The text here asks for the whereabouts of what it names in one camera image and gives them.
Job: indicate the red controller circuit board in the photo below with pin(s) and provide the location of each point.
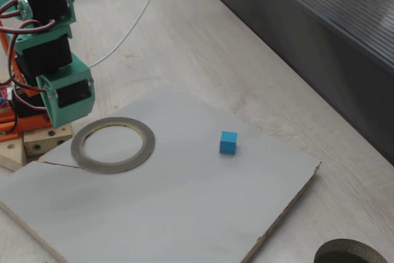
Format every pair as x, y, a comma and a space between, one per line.
3, 93

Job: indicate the green gripper with servo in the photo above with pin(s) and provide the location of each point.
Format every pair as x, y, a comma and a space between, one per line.
73, 94

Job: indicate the blue cube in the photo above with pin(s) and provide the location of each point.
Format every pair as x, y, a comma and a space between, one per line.
227, 144

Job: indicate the grey ribbed desk partition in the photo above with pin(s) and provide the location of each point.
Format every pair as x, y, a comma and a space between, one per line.
307, 29

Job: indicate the wooden base block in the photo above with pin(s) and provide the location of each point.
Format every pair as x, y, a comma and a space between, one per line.
46, 141

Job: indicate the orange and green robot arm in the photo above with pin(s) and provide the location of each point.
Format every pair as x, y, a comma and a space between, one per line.
43, 1

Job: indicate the grey topped chipboard panel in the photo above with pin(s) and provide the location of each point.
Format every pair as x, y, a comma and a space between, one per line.
184, 207

